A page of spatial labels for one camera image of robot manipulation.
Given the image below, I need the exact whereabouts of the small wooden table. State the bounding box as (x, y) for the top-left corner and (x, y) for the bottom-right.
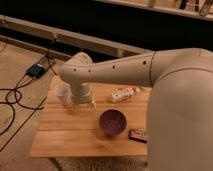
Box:
(30, 76), (150, 158)

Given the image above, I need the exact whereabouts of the white ceramic cup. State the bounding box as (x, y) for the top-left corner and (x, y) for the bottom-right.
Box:
(54, 83), (71, 106)

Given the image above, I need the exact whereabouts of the black power adapter box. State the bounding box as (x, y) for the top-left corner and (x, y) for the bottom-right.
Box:
(26, 64), (45, 79)

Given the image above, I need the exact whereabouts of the long beige baseboard rail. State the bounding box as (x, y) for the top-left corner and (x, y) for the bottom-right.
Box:
(0, 14), (149, 57)

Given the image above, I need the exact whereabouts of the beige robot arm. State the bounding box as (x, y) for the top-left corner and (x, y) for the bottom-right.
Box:
(59, 48), (213, 171)

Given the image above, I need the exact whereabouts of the white plastic bottle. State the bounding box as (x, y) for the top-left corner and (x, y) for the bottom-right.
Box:
(110, 87), (143, 103)

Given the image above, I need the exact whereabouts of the dark candy bar pack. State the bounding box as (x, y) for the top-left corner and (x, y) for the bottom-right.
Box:
(129, 129), (147, 143)

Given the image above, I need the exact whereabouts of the beige cylindrical gripper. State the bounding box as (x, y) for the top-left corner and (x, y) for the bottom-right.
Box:
(70, 83), (96, 113)

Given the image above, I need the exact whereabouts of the dark purple ceramic bowl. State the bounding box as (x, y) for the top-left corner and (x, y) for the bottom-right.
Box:
(99, 109), (127, 137)

